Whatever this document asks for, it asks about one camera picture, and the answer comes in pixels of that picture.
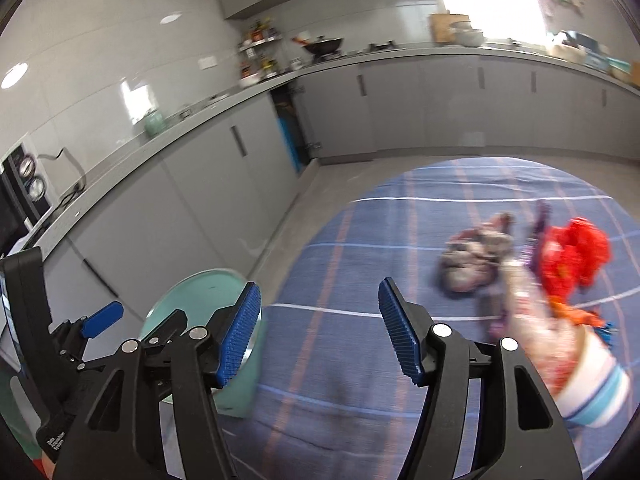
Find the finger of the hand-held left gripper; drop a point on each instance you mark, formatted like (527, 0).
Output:
(170, 325)
(102, 320)

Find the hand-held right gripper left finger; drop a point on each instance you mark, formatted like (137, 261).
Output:
(240, 335)

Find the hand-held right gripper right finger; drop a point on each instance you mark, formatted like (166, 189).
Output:
(400, 335)

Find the teal trash bin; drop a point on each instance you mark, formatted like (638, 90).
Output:
(190, 292)

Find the clear plastic bag red print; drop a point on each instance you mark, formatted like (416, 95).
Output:
(535, 330)

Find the orange plastic wrapper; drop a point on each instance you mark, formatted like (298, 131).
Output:
(575, 316)

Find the purple foil wrapper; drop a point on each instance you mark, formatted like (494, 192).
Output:
(542, 220)

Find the white blue striped paper cup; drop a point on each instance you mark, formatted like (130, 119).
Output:
(595, 390)

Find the blue plaid blanket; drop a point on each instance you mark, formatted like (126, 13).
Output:
(350, 270)

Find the black and white microwave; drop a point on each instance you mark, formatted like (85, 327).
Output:
(30, 180)

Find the grey kitchen base cabinets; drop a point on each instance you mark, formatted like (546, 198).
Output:
(210, 170)

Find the teal kettle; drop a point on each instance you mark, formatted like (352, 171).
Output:
(156, 124)

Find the white bowl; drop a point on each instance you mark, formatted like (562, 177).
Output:
(250, 79)

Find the gas stove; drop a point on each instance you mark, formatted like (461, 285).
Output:
(380, 46)

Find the black wok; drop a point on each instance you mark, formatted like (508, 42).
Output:
(322, 46)

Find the metal spice rack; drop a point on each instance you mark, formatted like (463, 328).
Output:
(257, 35)

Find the grey pot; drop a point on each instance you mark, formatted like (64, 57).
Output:
(470, 36)

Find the wooden cutting board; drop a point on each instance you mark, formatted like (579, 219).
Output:
(440, 27)

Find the white wall socket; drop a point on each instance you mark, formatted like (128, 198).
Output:
(208, 62)

